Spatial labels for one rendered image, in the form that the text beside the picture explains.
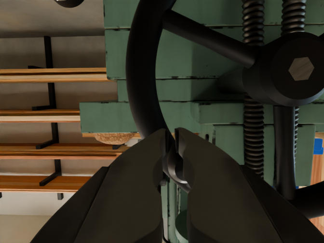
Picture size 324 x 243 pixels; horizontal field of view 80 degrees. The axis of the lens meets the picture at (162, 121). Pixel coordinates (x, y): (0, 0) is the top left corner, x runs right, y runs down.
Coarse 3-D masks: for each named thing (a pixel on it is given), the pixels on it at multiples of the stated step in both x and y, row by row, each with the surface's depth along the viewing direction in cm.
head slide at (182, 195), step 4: (180, 188) 64; (180, 192) 65; (184, 192) 65; (180, 196) 65; (184, 196) 65; (180, 200) 65; (184, 200) 65; (180, 204) 65; (184, 204) 65; (180, 208) 65; (184, 208) 65; (180, 212) 66
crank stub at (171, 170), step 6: (174, 144) 15; (174, 150) 13; (168, 156) 14; (174, 156) 13; (180, 156) 12; (168, 162) 13; (174, 162) 12; (180, 162) 12; (168, 168) 13; (174, 168) 12; (180, 168) 12; (174, 174) 13; (180, 174) 12; (180, 180) 13
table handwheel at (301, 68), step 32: (160, 0) 16; (160, 32) 17; (192, 32) 17; (128, 64) 17; (256, 64) 17; (288, 64) 15; (320, 64) 15; (128, 96) 18; (256, 96) 19; (288, 96) 16; (160, 128) 18; (288, 128) 18; (288, 160) 18; (288, 192) 18; (320, 192) 18
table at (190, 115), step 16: (80, 112) 37; (96, 112) 37; (112, 112) 37; (128, 112) 36; (176, 112) 36; (192, 112) 33; (208, 112) 27; (224, 112) 26; (240, 112) 26; (272, 112) 26; (304, 112) 26; (320, 112) 26; (96, 128) 37; (112, 128) 37; (128, 128) 37; (192, 128) 36; (320, 128) 36
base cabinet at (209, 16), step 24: (120, 0) 34; (192, 0) 34; (216, 0) 33; (240, 0) 33; (264, 0) 33; (312, 0) 33; (120, 24) 34; (216, 24) 34; (240, 24) 34; (264, 24) 34; (312, 24) 34
